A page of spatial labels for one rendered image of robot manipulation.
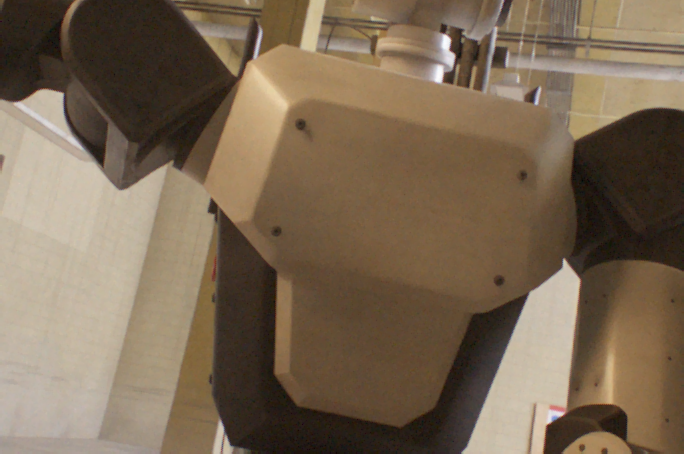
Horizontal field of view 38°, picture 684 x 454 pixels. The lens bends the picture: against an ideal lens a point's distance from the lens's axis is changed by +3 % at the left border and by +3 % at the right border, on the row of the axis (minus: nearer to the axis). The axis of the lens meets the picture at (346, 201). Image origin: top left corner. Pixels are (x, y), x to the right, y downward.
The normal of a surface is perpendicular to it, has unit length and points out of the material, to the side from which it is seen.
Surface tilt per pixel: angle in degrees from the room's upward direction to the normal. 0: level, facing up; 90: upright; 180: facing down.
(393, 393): 101
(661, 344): 72
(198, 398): 90
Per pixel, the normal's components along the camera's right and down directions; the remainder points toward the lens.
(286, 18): -0.19, -0.26
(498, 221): 0.11, -0.01
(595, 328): -0.82, -0.44
